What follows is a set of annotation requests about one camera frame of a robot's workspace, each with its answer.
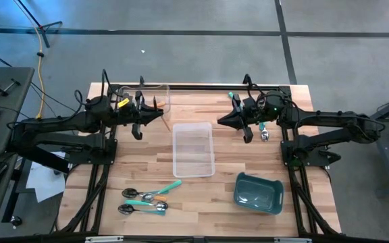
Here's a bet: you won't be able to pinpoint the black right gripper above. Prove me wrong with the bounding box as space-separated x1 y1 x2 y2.
217 93 266 144

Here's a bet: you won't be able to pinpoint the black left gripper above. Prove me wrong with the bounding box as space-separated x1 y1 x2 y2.
113 90 164 141

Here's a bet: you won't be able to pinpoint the orange handled knife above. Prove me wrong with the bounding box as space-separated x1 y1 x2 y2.
152 95 166 111

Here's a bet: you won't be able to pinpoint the green handled spoon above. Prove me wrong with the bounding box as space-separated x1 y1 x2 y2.
124 198 169 212
141 179 183 203

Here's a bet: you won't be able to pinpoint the clear plastic container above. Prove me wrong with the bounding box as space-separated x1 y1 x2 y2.
118 83 172 123

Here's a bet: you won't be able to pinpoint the frosted plastic bin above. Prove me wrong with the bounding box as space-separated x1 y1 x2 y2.
172 121 215 179

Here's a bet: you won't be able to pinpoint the white paper sheets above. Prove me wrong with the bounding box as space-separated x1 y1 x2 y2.
25 151 68 204

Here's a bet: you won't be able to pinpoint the grey desk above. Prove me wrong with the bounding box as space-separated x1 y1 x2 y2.
0 66 36 239

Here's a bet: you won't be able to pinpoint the black tripod stand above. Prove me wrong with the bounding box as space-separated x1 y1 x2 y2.
11 0 63 49

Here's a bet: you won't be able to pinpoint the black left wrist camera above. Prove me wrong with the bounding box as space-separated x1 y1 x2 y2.
126 97 141 114

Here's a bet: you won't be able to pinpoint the black aluminium rig frame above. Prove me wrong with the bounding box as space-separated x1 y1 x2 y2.
51 82 346 243

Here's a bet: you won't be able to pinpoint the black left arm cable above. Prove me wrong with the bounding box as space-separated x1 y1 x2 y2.
74 69 120 112

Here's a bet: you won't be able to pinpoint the grey-teal basket with handles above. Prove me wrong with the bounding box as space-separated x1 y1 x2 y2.
233 171 285 216

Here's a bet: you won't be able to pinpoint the yellow cable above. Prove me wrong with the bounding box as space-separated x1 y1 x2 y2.
34 26 46 122

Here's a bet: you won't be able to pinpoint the silver bracket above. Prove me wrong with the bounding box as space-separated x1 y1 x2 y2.
84 236 124 243

